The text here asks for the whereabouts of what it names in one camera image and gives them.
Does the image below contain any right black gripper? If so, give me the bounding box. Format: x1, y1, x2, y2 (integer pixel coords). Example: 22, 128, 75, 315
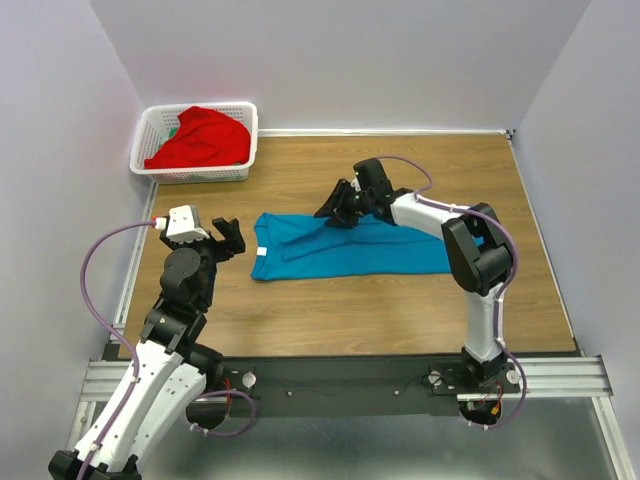
312, 179, 372, 231

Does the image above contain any blue t shirt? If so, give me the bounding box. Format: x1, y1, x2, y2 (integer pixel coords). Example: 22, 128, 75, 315
251, 213, 451, 281

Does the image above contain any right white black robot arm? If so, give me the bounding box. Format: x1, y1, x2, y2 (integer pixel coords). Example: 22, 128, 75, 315
314, 179, 517, 392

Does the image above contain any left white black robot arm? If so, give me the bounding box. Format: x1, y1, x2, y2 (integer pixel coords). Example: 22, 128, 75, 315
48, 205, 246, 479

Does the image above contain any red t shirt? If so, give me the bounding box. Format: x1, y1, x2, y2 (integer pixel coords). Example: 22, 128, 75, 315
144, 106, 251, 169

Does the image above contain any white plastic basket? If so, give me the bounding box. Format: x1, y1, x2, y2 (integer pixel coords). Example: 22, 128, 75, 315
129, 101, 258, 184

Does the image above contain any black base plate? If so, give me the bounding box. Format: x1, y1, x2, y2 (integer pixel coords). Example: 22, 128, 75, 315
206, 354, 520, 418

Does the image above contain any aluminium frame rail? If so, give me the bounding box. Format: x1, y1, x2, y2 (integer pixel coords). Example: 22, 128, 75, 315
519, 356, 639, 479

